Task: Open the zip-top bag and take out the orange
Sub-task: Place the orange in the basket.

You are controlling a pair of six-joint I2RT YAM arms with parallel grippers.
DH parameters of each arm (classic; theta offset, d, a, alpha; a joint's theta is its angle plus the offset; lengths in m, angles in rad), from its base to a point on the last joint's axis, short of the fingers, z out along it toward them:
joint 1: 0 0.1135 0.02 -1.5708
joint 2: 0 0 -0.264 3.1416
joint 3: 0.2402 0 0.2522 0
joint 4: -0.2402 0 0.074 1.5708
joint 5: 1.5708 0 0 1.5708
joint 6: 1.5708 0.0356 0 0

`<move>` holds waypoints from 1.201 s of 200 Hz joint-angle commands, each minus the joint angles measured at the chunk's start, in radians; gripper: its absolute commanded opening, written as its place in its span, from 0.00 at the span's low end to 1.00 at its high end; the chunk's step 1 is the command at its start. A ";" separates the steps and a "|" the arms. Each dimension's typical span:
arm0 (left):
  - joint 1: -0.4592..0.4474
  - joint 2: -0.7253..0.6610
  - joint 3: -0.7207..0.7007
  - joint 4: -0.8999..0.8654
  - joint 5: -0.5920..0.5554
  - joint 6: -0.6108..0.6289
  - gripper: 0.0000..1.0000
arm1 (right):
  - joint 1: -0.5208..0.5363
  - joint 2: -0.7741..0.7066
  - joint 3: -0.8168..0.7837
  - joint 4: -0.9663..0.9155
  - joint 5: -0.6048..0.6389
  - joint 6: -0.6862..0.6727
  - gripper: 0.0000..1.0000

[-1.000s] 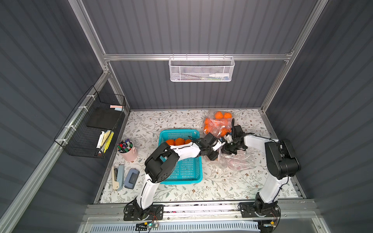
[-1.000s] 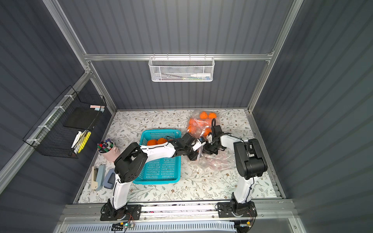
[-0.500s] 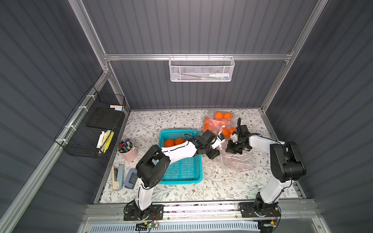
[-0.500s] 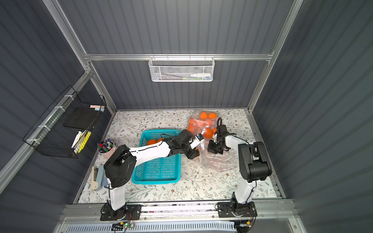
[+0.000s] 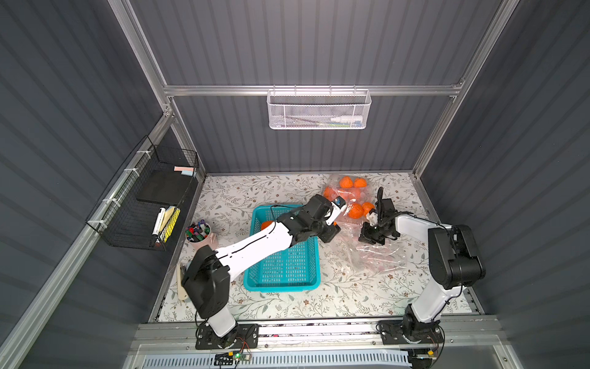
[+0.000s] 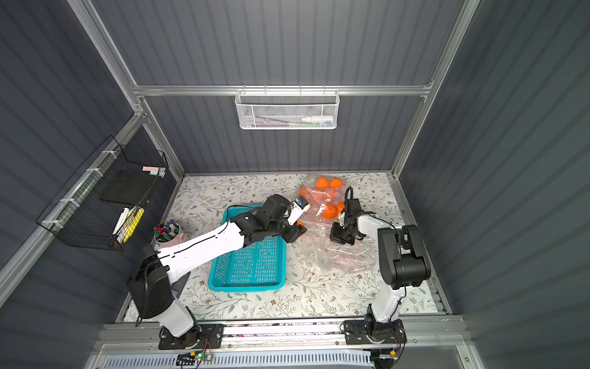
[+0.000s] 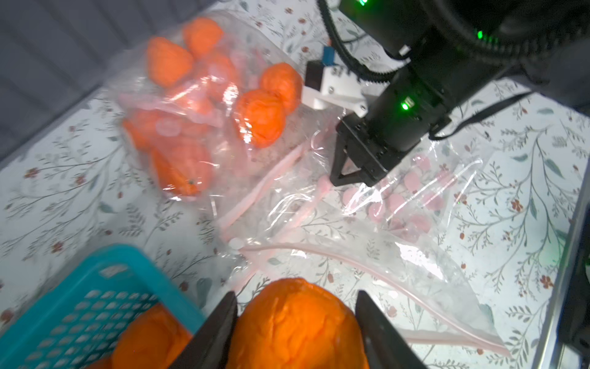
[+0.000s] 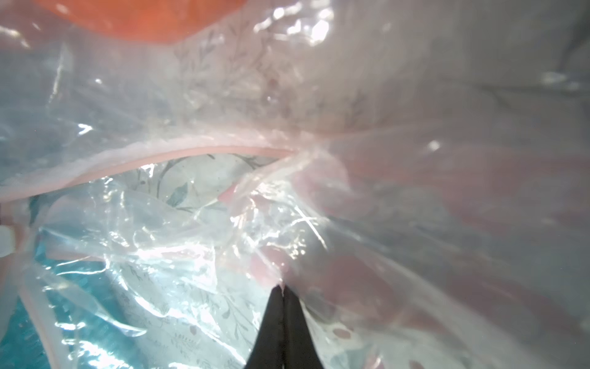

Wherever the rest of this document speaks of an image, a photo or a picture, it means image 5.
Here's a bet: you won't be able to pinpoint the pink sticky notes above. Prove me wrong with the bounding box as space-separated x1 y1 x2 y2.
174 166 195 177

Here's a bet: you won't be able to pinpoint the pink pen cup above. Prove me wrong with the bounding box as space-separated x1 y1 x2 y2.
185 219 218 251

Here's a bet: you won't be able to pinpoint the green led circuit board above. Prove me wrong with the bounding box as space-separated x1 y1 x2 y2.
213 351 252 367

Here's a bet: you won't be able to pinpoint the white wire mesh basket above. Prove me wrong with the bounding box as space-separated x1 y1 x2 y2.
267 89 372 131

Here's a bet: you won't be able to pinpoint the black wire wall basket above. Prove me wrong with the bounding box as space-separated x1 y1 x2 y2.
87 137 200 252

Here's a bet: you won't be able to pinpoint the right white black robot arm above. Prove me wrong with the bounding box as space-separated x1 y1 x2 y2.
358 187 486 340

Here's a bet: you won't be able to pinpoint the white pen in mesh basket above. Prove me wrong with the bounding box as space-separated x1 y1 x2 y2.
330 115 366 129

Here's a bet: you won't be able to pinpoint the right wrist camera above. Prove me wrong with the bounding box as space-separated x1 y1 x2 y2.
366 209 379 227

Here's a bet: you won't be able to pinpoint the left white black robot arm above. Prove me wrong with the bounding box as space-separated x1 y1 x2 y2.
180 195 346 338

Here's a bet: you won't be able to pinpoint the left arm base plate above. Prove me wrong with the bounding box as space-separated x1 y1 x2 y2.
195 322 260 351

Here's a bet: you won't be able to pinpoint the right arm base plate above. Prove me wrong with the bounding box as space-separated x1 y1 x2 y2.
376 320 445 345

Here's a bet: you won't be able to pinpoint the clear zip-top bag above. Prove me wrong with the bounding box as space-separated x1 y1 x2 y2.
323 175 375 224
342 234 408 274

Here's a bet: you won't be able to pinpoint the teal plastic basket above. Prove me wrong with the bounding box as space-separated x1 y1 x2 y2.
243 204 322 292

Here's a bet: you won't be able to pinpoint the white marker in basket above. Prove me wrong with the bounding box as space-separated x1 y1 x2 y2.
151 208 166 242

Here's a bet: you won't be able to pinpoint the aluminium linear rail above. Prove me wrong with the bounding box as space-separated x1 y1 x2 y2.
128 315 507 356

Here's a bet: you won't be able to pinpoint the black notebook in basket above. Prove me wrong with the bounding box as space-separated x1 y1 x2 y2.
136 171 192 205

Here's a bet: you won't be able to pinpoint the orange bag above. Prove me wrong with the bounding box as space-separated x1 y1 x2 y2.
347 202 364 219
353 178 367 188
362 202 375 215

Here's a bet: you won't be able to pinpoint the yellow marker in basket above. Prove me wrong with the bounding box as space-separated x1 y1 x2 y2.
158 206 181 244

